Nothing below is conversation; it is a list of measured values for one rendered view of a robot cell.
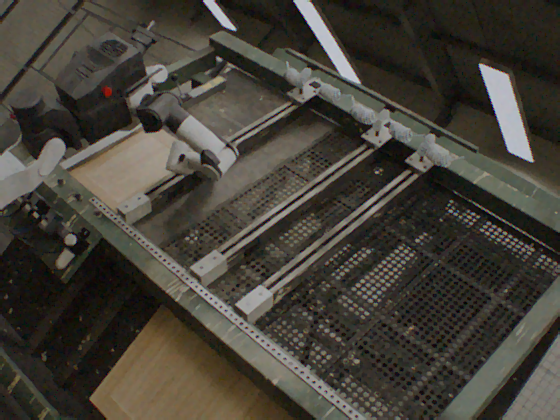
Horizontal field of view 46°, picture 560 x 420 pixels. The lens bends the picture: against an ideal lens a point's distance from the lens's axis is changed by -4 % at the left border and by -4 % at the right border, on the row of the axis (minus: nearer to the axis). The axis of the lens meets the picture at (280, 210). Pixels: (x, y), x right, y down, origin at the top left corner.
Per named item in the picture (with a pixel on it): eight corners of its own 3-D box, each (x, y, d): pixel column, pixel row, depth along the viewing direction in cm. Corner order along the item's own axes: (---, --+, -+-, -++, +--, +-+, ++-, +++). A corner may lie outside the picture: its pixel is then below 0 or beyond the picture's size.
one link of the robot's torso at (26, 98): (19, 114, 220) (63, 86, 227) (1, 98, 226) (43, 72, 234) (45, 172, 241) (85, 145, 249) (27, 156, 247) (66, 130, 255)
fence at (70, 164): (60, 171, 295) (58, 164, 292) (220, 82, 345) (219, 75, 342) (66, 176, 293) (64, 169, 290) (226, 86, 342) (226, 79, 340)
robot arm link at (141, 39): (133, 31, 300) (120, 52, 297) (134, 21, 291) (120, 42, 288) (158, 44, 302) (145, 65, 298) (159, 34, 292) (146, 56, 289)
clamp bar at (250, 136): (115, 216, 275) (106, 172, 259) (312, 95, 337) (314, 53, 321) (130, 229, 271) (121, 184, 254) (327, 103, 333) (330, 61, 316)
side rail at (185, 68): (34, 156, 312) (28, 137, 304) (209, 62, 369) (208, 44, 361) (40, 161, 309) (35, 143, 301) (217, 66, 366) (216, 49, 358)
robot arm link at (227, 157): (205, 159, 267) (242, 167, 255) (189, 177, 262) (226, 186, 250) (194, 139, 260) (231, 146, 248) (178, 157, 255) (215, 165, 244)
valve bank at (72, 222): (-21, 206, 271) (15, 160, 273) (2, 218, 283) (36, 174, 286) (43, 273, 247) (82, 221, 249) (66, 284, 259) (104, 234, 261)
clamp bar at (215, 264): (187, 277, 254) (182, 232, 237) (384, 135, 316) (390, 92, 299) (205, 292, 249) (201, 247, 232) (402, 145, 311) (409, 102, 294)
